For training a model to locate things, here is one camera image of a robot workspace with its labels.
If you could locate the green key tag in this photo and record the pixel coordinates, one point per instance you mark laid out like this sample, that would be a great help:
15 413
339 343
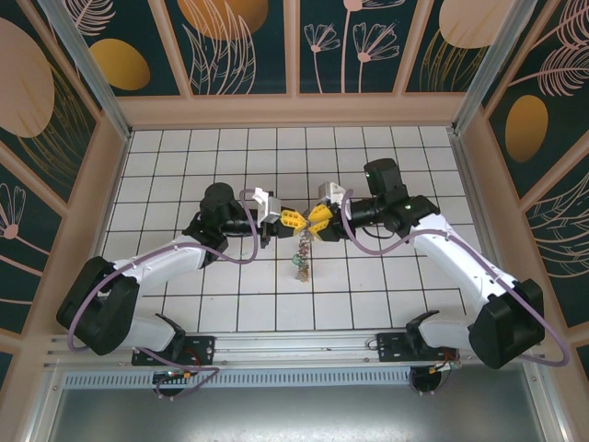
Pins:
297 261

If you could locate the yellow key tag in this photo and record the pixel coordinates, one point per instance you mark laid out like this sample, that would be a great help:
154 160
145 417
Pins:
304 276

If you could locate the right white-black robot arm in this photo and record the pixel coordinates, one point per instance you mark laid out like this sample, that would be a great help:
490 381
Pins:
460 258

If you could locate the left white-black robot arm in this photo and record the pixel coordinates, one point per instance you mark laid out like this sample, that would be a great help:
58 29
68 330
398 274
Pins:
156 260

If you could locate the grey metal sheet panel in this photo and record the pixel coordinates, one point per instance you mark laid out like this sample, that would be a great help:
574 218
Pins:
294 414

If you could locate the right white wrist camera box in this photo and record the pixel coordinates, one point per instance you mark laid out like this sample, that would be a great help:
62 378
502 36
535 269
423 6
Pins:
331 192

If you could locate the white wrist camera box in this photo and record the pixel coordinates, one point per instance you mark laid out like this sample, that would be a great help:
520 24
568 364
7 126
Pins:
268 205
331 192

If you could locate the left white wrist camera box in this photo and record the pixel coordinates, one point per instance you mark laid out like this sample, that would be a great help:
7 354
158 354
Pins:
268 205

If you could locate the aluminium side rail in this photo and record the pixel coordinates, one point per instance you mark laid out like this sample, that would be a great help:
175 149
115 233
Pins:
467 175

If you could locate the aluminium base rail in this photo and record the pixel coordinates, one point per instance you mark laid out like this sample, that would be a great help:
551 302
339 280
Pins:
294 345

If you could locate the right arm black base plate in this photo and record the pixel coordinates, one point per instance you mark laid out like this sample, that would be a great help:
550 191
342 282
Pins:
391 350

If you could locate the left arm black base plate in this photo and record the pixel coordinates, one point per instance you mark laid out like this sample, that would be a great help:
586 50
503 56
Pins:
202 349

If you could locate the right aluminium frame post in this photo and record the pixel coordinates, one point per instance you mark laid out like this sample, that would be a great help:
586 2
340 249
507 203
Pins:
490 69

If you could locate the aluminium frame post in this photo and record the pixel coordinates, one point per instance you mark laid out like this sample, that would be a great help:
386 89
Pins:
490 69
89 69

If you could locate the left aluminium frame post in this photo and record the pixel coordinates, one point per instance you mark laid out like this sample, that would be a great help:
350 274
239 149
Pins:
89 69

